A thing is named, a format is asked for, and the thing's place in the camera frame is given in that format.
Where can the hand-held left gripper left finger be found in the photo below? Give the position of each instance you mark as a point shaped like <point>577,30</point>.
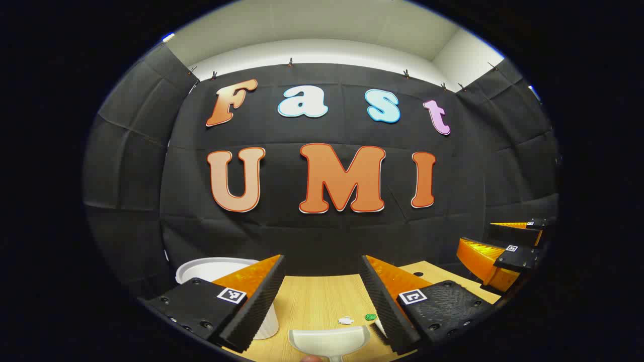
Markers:
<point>256,311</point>

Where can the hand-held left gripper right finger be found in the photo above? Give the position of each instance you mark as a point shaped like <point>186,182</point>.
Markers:
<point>387,311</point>

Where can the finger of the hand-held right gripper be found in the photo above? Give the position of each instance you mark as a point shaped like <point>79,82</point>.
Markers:
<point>508,234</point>
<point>518,259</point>

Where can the small grey broom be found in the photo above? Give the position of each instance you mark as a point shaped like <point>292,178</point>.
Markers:
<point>379,327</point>

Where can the white paper ball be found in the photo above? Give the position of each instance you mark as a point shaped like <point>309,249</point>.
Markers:
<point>346,320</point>

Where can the white ribbed garbage bin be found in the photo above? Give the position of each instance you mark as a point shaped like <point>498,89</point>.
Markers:
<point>211,269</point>

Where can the grey plastic dustpan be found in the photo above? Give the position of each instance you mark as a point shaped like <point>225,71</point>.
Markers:
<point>327,342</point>

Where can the row of backdrop clips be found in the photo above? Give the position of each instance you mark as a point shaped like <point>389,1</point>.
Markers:
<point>290,62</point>

